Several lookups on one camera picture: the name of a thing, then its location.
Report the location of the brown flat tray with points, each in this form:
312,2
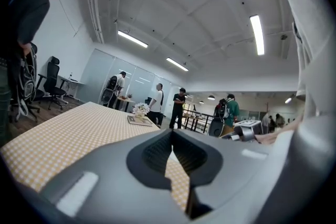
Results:
139,121

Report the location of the person's grey shirt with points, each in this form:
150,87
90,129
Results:
304,34

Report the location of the table with checkered cloth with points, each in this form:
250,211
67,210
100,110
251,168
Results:
78,126

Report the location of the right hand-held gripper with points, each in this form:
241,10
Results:
248,129

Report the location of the long ceiling light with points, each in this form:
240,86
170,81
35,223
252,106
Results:
177,64
132,38
257,34

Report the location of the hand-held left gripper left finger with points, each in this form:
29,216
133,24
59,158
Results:
118,186

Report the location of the white office desk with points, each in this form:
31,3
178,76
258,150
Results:
73,82

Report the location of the person's right forearm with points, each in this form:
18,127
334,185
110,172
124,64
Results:
273,136

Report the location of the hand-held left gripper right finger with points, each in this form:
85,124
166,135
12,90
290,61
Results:
231,178

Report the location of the black railing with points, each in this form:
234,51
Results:
197,119

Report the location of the white flower bouquet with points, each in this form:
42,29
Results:
141,108

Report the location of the wooden table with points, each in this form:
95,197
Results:
126,99

